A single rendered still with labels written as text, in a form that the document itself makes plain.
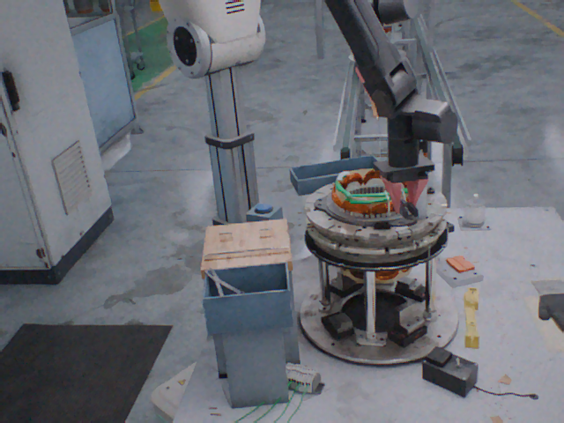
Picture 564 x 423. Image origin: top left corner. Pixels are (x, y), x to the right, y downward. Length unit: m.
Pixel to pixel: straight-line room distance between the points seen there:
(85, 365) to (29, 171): 1.04
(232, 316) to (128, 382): 1.57
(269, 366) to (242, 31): 0.82
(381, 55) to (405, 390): 0.70
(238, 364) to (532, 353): 0.65
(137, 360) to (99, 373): 0.16
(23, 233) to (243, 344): 2.39
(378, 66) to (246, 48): 0.60
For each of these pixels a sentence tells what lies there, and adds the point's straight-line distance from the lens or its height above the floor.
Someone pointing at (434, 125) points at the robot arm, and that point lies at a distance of 1.10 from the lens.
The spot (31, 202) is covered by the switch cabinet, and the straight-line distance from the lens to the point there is 3.40.
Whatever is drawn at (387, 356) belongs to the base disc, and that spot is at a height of 0.80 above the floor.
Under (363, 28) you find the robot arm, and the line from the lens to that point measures 1.07.
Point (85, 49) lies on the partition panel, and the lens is 5.19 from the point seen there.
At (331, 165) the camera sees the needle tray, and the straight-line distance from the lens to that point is 1.76.
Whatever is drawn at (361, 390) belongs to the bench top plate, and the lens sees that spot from 1.37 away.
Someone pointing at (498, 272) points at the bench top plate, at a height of 0.78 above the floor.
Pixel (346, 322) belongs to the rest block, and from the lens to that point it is 1.46.
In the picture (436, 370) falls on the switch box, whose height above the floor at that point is 0.82.
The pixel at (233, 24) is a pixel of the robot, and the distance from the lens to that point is 1.57.
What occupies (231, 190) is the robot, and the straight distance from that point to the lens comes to 1.71.
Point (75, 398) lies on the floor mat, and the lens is 2.75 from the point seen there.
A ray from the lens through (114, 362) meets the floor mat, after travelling 2.86.
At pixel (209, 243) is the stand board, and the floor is 1.07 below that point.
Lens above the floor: 1.70
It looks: 25 degrees down
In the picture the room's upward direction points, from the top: 5 degrees counter-clockwise
